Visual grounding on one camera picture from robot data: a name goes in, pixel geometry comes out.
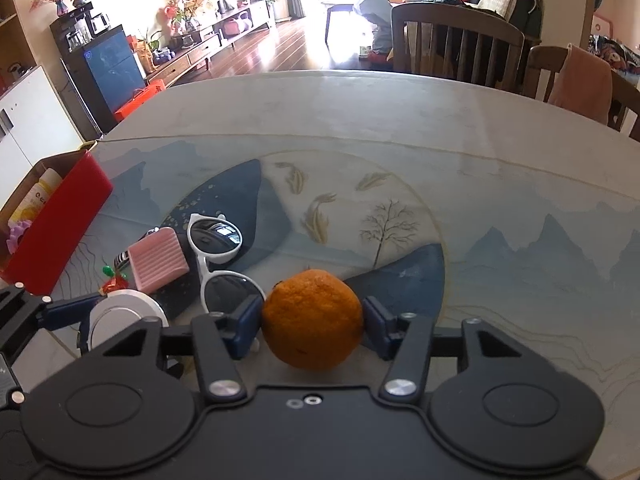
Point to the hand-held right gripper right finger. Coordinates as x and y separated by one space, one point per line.
378 327

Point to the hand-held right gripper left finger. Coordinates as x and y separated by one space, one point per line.
244 322

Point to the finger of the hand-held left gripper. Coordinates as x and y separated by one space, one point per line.
67 312

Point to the orange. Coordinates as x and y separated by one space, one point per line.
312 320

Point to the red storage box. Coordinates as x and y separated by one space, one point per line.
55 230

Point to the white sunglasses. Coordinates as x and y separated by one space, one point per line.
215 240

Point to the pink ribbed comb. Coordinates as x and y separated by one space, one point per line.
157 260

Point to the small red toy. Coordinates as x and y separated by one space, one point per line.
113 287

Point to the white round disc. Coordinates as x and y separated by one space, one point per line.
125 317

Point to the purple toy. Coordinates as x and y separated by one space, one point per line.
17 237

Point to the yellow white bottle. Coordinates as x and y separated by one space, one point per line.
35 195

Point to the landscape printed table mat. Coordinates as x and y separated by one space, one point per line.
450 200

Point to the white cabinet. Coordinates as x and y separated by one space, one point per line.
35 125

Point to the red gift box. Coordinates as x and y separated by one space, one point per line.
140 102

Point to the wooden tv console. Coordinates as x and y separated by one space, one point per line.
210 45

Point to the wooden shelf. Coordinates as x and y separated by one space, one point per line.
12 35

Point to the wooden slat chair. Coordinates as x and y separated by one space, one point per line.
450 45

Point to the wooden chair with towel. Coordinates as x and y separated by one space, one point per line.
540 72

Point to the red flower arrangement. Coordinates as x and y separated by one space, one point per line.
177 15

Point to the pink towel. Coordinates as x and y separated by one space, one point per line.
582 85

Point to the grey bag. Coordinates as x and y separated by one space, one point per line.
375 10

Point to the colourful printed cloth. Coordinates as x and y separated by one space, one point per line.
612 57

